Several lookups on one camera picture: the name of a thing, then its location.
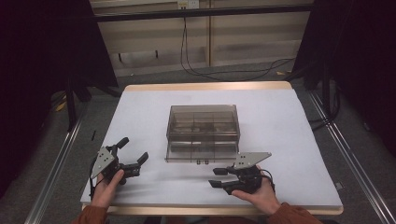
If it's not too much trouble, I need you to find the black horizontal bar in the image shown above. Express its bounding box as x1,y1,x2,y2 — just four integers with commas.
92,4,315,23

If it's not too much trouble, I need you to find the black curtain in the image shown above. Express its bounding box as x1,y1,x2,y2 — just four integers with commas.
292,0,396,158
0,0,119,200

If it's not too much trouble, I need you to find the white wall socket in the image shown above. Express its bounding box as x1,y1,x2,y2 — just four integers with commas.
177,0,201,10

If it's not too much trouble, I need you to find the white table mat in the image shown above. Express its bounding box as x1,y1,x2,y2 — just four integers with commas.
79,88,344,210

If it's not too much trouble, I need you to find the aluminium floor rail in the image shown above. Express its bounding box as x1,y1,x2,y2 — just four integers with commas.
307,91,396,224
23,111,89,224

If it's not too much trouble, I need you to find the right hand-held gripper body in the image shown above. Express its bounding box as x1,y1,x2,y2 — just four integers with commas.
221,151,273,196

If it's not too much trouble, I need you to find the black floor cable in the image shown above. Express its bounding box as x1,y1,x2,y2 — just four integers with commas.
179,17,296,82

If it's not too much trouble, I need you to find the left hand-held gripper cable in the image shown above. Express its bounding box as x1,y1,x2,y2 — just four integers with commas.
89,156,99,201

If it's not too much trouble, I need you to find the smoky clear plastic drawer box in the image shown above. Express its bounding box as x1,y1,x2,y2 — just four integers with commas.
164,104,241,165

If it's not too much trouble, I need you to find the person's right hand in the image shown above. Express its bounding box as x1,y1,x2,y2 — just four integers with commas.
231,176,282,217

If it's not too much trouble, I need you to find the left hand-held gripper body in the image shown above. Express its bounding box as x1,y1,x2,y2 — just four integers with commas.
90,145,142,186

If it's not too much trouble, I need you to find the right hand-held gripper cable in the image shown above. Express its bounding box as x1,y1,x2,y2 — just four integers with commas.
260,168,276,192

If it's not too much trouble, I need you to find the person's left hand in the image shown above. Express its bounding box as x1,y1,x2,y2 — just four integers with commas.
91,169,126,210

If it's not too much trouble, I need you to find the hand-held gripper cable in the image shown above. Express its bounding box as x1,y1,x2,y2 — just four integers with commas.
89,156,99,201
260,168,276,192

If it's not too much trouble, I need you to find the black metal stand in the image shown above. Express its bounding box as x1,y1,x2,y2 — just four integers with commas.
64,74,93,132
306,62,342,131

